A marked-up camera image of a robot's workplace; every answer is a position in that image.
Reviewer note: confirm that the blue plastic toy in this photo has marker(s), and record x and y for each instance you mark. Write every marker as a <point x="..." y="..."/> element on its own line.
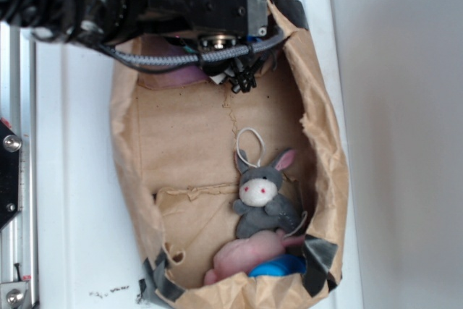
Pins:
<point x="282" y="265"/>

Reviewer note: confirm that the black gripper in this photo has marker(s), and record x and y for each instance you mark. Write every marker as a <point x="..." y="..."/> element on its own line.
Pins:
<point x="206" y="21"/>

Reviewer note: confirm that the aluminium frame rail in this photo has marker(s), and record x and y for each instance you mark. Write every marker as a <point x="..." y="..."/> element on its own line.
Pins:
<point x="19" y="241"/>

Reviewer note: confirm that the metal corner bracket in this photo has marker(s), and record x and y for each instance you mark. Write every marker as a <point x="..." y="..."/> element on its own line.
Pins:
<point x="13" y="294"/>

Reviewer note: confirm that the grey plush donkey toy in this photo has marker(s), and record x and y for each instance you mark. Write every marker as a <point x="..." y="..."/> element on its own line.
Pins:
<point x="260" y="205"/>

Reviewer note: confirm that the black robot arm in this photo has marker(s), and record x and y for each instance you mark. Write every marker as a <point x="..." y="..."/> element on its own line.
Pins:
<point x="111" y="22"/>

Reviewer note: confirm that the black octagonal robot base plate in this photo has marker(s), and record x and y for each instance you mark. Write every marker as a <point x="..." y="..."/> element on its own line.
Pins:
<point x="10" y="173"/>

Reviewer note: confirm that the brown paper bag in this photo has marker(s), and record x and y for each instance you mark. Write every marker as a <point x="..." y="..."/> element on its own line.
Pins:
<point x="174" y="145"/>

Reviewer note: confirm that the pink plush toy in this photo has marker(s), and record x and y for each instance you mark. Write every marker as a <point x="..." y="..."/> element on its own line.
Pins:
<point x="243" y="255"/>

